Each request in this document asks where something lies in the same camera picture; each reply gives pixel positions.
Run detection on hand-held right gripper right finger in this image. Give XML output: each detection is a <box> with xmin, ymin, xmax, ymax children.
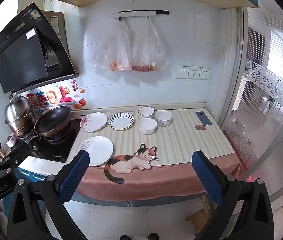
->
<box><xmin>192</xmin><ymin>151</ymin><xmax>274</xmax><ymax>240</ymax></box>

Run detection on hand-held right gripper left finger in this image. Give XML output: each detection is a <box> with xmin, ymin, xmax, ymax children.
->
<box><xmin>7</xmin><ymin>150</ymin><xmax>90</xmax><ymax>240</ymax></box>

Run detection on white plate grey flower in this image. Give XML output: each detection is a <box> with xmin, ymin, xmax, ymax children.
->
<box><xmin>79</xmin><ymin>136</ymin><xmax>114</xmax><ymax>166</ymax></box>

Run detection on pink floral white plate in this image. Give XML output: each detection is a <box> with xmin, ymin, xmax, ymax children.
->
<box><xmin>80</xmin><ymin>112</ymin><xmax>108</xmax><ymax>132</ymax></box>

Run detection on blue leaf pattern plate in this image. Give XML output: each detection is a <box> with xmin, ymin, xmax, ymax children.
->
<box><xmin>108</xmin><ymin>112</ymin><xmax>135</xmax><ymax>130</ymax></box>

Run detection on light blue patterned bowl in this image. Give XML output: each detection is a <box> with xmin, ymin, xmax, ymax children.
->
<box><xmin>155</xmin><ymin>110</ymin><xmax>173</xmax><ymax>127</ymax></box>

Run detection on small white bowl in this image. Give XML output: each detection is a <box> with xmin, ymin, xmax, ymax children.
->
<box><xmin>138</xmin><ymin>117</ymin><xmax>157</xmax><ymax>135</ymax></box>

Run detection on small floral bowl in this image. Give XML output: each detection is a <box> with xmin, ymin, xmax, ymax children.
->
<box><xmin>5</xmin><ymin>134</ymin><xmax>18</xmax><ymax>148</ymax></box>

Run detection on black gas stove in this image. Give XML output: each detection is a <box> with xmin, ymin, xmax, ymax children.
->
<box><xmin>24</xmin><ymin>119</ymin><xmax>82</xmax><ymax>163</ymax></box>

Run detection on stainless steel steamer pot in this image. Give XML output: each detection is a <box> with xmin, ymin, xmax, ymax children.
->
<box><xmin>4</xmin><ymin>95</ymin><xmax>36</xmax><ymax>137</ymax></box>

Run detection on wooden stool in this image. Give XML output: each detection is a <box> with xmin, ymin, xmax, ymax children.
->
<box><xmin>186</xmin><ymin>209</ymin><xmax>210</xmax><ymax>230</ymax></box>

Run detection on striped tablecloth with cat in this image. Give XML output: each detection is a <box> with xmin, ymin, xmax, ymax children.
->
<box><xmin>68</xmin><ymin>109</ymin><xmax>242</xmax><ymax>202</ymax></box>

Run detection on dark wok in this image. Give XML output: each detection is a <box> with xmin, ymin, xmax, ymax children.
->
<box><xmin>19</xmin><ymin>106</ymin><xmax>72</xmax><ymax>145</ymax></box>

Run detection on kitchen base cabinet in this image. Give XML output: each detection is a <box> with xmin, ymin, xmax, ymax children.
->
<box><xmin>15</xmin><ymin>166</ymin><xmax>207</xmax><ymax>208</ymax></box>

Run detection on blue smartphone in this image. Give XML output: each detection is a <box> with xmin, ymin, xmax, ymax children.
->
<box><xmin>195</xmin><ymin>111</ymin><xmax>212</xmax><ymax>126</ymax></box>

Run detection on frosted glass sliding door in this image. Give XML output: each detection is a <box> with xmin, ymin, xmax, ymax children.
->
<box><xmin>219</xmin><ymin>5</ymin><xmax>283</xmax><ymax>205</ymax></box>

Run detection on large white bowl dark rim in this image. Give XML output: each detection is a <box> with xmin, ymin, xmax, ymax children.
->
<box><xmin>138</xmin><ymin>106</ymin><xmax>155</xmax><ymax>119</ymax></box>

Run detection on black range hood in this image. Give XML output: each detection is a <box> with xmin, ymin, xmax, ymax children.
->
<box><xmin>0</xmin><ymin>2</ymin><xmax>79</xmax><ymax>94</ymax></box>

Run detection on clear plastic bag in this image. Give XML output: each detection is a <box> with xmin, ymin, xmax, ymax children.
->
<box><xmin>131</xmin><ymin>17</ymin><xmax>170</xmax><ymax>72</ymax></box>
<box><xmin>90</xmin><ymin>19</ymin><xmax>133</xmax><ymax>72</ymax></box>

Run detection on colourful wall stickers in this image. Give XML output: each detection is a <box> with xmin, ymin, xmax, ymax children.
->
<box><xmin>26</xmin><ymin>79</ymin><xmax>87</xmax><ymax>110</ymax></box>

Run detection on white wall hook rail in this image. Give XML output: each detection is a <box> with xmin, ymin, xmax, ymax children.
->
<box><xmin>111</xmin><ymin>10</ymin><xmax>170</xmax><ymax>19</ymax></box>

